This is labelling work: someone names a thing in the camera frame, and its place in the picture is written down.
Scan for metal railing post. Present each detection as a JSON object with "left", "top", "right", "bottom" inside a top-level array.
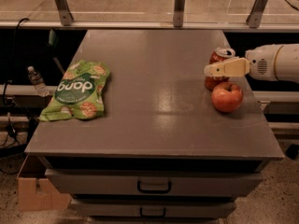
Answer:
[
  {"left": 54, "top": 0, "right": 74, "bottom": 26},
  {"left": 173, "top": 0, "right": 185, "bottom": 28},
  {"left": 246, "top": 0, "right": 268, "bottom": 28}
]

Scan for red apple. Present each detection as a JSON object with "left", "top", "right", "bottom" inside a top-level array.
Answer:
[{"left": 211, "top": 82, "right": 243, "bottom": 113}]

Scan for left metal railing post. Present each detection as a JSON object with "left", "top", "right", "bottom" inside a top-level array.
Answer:
[{"left": 54, "top": 0, "right": 74, "bottom": 26}]

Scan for middle metal railing post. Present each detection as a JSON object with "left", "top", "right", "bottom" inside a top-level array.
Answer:
[{"left": 173, "top": 0, "right": 185, "bottom": 28}]

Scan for clear plastic water bottle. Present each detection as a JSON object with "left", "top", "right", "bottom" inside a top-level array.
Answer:
[{"left": 27, "top": 66, "right": 50, "bottom": 97}]

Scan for green chip bag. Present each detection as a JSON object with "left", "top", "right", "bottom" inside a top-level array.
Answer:
[{"left": 39, "top": 60, "right": 110, "bottom": 121}]

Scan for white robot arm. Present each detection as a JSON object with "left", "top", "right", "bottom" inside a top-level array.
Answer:
[{"left": 204, "top": 44, "right": 299, "bottom": 83}]

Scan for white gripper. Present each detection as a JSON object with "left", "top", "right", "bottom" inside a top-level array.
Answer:
[{"left": 204, "top": 45, "right": 282, "bottom": 81}]

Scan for red coke can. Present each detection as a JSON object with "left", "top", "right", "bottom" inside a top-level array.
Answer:
[{"left": 205, "top": 48, "right": 235, "bottom": 91}]

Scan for right metal railing post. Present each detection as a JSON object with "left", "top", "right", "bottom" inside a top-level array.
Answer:
[{"left": 246, "top": 0, "right": 268, "bottom": 28}]

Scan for black cable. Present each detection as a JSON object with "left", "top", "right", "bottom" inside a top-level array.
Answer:
[{"left": 0, "top": 17, "right": 31, "bottom": 175}]

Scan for middle grey drawer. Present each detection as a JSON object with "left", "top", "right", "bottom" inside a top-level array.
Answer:
[{"left": 71, "top": 200, "right": 235, "bottom": 218}]

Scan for cardboard box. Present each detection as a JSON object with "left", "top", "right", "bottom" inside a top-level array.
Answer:
[{"left": 17, "top": 156, "right": 71, "bottom": 212}]

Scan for grey cabinet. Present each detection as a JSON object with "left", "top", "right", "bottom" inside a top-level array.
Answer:
[{"left": 26, "top": 30, "right": 283, "bottom": 224}]

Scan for grey drawer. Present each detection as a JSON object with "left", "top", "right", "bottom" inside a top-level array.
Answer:
[
  {"left": 46, "top": 169, "right": 263, "bottom": 197},
  {"left": 71, "top": 200, "right": 235, "bottom": 218}
]

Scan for top grey drawer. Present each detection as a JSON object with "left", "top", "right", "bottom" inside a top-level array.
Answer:
[{"left": 46, "top": 169, "right": 263, "bottom": 197}]

